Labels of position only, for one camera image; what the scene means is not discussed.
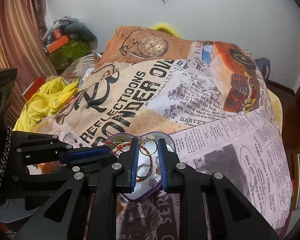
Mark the orange box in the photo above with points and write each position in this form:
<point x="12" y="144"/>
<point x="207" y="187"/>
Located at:
<point x="57" y="44"/>

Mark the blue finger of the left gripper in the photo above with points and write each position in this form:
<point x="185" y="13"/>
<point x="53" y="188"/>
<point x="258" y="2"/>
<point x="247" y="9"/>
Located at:
<point x="35" y="148"/>
<point x="87" y="166"/>

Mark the striped cloth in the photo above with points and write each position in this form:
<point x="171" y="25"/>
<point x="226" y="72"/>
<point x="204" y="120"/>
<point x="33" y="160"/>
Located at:
<point x="82" y="67"/>

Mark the brown wooden door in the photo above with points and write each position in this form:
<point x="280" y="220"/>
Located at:
<point x="291" y="123"/>

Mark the green patterned bag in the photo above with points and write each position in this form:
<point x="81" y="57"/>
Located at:
<point x="63" y="57"/>

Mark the yellow garment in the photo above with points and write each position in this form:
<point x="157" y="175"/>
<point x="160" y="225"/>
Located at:
<point x="49" y="99"/>

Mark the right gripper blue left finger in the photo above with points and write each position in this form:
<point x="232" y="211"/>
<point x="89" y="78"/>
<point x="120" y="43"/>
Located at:
<point x="84" y="207"/>

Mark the striped brown curtain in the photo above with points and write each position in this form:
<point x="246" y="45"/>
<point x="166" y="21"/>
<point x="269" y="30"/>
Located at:
<point x="22" y="26"/>

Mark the yellow hoop behind bed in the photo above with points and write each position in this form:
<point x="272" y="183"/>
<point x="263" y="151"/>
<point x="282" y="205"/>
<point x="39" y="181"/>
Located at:
<point x="165" y="28"/>

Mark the dark blue bag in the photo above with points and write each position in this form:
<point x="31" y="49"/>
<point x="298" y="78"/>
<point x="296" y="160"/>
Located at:
<point x="264" y="67"/>

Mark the newspaper print bed quilt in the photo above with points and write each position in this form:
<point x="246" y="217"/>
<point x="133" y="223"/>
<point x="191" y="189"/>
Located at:
<point x="209" y="96"/>

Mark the red box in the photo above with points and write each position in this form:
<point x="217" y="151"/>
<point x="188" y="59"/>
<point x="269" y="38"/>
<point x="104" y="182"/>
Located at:
<point x="33" y="88"/>

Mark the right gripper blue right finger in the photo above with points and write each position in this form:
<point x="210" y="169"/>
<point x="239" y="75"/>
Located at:
<point x="211" y="207"/>

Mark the purple heart-shaped tin box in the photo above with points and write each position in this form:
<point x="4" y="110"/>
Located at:
<point x="148" y="176"/>

